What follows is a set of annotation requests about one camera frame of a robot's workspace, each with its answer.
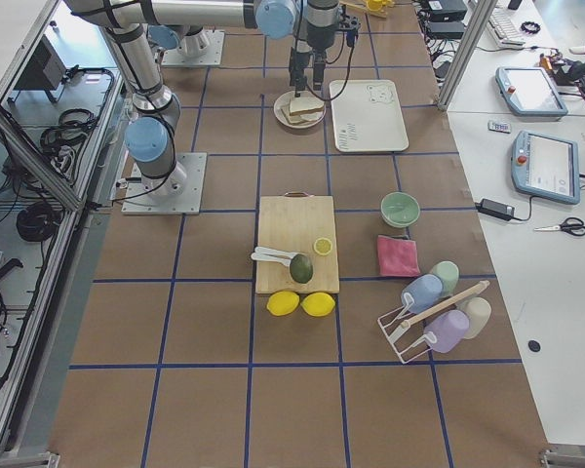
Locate bread slice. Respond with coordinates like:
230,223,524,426
279,105,323,128
289,94,325,115

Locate black power adapter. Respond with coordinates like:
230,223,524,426
475,198,515,221

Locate scissors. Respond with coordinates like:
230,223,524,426
534,216,585,237

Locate avocado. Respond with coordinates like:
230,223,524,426
289,253,314,284

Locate whole lemon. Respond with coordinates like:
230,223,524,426
266,291,300,317
300,292,335,318

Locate cream round plate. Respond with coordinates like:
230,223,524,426
273,91,326,130

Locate green bowl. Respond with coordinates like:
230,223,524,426
380,191,420,228

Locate yellow mug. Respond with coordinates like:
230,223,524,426
366,0,395,15

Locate left whole lemon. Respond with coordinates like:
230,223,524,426
266,291,300,317

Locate blue mug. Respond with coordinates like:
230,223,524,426
401,274,443,314

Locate white plastic spoon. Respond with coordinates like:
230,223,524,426
251,252,292,267

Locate wooden cutting board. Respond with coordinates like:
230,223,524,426
255,195,340,294

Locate cream mug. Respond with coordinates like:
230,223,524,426
457,296,491,339

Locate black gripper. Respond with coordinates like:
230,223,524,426
289,0,359,93

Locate lemon half slice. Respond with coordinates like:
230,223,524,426
313,237,333,256

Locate near teach pendant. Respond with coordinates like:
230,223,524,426
510,131,580,205

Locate right whole lemon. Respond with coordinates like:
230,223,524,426
300,292,335,318

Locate teach pendant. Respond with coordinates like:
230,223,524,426
494,66,568,121
510,131,580,205

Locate white wire mug rack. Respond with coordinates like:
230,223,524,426
377,280,489,364

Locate wooden dish rack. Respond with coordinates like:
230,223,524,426
340,0,388,19

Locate pink cloth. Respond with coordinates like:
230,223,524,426
376,235,420,278

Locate far teach pendant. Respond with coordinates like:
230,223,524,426
494,66,568,121

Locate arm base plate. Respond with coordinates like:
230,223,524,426
121,152,207,215
162,29,225,67

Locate cream bear tray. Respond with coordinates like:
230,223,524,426
329,79,410,153

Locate purple mug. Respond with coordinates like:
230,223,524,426
423,309,470,353

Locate bread slice on plate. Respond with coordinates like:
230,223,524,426
279,105,323,128

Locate green mug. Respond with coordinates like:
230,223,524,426
429,260,459,297

